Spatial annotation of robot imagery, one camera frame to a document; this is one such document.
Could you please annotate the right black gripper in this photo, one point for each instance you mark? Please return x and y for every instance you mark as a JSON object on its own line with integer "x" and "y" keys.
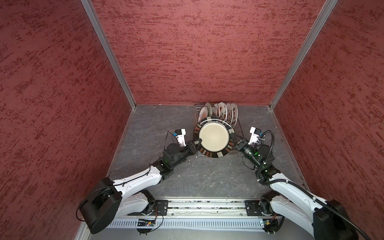
{"x": 240, "y": 145}

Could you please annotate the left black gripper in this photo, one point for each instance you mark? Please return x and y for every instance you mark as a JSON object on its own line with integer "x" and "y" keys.
{"x": 194, "y": 149}

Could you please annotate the dark rim striped plate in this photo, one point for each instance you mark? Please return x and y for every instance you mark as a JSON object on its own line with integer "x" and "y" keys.
{"x": 215, "y": 133}

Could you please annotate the watermelon plate blue rim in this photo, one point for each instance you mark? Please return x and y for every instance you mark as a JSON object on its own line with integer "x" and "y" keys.
{"x": 223, "y": 110}

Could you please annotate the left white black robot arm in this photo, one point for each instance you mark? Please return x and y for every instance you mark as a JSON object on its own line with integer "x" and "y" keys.
{"x": 110, "y": 199}

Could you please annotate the orange sunburst white plate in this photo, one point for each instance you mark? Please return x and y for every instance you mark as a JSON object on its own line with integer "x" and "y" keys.
{"x": 203, "y": 113}

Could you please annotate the patterned white plate rightmost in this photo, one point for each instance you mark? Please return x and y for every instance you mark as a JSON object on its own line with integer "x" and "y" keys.
{"x": 232, "y": 113}

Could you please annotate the right small circuit board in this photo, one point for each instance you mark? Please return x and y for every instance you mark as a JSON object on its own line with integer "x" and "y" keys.
{"x": 270, "y": 226}

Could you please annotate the small circuit board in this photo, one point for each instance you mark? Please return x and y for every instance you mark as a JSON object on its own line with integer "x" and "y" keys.
{"x": 270, "y": 226}
{"x": 146, "y": 223}

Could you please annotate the left small circuit board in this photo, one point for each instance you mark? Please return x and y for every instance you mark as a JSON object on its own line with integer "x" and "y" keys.
{"x": 146, "y": 223}

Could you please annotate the steel wire dish rack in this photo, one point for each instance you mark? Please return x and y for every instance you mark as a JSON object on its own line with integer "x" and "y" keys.
{"x": 238, "y": 129}

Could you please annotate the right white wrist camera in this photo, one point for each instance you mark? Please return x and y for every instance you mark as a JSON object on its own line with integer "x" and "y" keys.
{"x": 255, "y": 136}

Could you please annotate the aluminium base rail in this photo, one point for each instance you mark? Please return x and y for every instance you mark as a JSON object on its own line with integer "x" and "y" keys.
{"x": 217, "y": 208}

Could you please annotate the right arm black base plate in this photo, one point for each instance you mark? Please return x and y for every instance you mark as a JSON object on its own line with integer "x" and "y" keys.
{"x": 258, "y": 208}

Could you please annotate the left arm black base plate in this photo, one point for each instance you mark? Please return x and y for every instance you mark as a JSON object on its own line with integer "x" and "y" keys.
{"x": 154, "y": 208}

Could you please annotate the white perforated cable tray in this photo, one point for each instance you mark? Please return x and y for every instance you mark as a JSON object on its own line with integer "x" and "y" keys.
{"x": 193, "y": 224}

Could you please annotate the right aluminium corner post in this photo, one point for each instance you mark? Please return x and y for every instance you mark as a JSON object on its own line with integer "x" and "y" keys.
{"x": 317, "y": 26}

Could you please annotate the aluminium corner post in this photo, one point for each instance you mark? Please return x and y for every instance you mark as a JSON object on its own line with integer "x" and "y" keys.
{"x": 92, "y": 15}
{"x": 317, "y": 26}

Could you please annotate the left aluminium corner post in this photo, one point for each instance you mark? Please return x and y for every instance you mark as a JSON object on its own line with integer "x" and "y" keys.
{"x": 92, "y": 15}

